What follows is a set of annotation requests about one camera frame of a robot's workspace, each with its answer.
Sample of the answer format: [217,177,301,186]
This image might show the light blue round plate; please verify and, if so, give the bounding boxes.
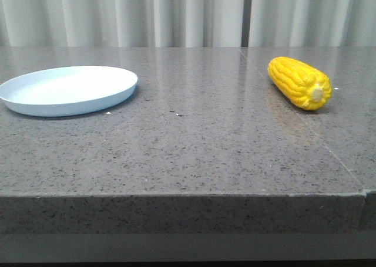
[1,66,138,117]

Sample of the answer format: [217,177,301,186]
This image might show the yellow corn cob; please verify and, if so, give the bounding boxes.
[267,56,332,111]

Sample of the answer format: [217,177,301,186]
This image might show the white pleated curtain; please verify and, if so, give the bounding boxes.
[1,0,375,47]

